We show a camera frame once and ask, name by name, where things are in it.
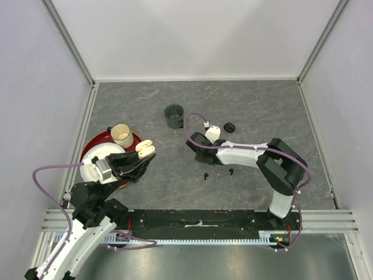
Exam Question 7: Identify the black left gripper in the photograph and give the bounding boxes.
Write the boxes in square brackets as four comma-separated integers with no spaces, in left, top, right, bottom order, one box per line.
[98,145,156,201]

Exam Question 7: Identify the beige earbuds charging case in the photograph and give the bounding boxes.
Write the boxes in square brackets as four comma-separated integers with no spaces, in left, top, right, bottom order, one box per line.
[135,139,156,159]

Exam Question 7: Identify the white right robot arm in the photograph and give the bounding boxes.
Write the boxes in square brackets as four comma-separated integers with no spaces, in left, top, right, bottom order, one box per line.
[186,132,310,230]

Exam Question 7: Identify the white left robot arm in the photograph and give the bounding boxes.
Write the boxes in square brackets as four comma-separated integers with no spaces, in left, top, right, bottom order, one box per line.
[24,146,156,279]

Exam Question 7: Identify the black earbuds charging case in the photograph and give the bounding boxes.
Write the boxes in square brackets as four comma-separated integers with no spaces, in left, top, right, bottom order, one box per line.
[223,122,235,134]

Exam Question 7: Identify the white ceramic plate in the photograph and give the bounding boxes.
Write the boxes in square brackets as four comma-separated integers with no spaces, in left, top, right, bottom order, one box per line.
[80,142,125,183]

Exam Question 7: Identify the beige ceramic cup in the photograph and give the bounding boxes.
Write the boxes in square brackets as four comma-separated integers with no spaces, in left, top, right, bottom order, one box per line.
[110,124,133,148]

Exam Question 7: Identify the red round tray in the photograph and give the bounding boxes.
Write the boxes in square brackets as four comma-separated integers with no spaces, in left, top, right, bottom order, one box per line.
[80,131,142,188]

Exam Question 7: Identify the dark green mug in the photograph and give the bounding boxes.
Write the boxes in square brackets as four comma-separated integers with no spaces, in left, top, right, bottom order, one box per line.
[164,104,184,129]

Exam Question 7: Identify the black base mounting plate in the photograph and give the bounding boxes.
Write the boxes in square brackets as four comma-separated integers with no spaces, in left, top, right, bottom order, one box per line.
[116,208,280,240]

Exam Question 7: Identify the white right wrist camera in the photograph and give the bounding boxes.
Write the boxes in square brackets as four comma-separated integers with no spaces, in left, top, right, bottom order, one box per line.
[203,121,221,144]

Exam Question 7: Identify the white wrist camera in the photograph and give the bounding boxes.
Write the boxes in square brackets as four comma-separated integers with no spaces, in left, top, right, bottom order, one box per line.
[203,121,221,144]
[94,159,112,184]

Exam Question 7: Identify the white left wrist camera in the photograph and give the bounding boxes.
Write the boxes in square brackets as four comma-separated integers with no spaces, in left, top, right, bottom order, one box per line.
[94,159,112,184]

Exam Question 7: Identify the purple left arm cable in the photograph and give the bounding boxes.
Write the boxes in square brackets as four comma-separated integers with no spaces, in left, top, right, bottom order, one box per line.
[31,162,91,275]

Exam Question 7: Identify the white slotted cable duct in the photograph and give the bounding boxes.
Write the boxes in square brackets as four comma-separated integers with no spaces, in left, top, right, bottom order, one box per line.
[98,230,291,245]

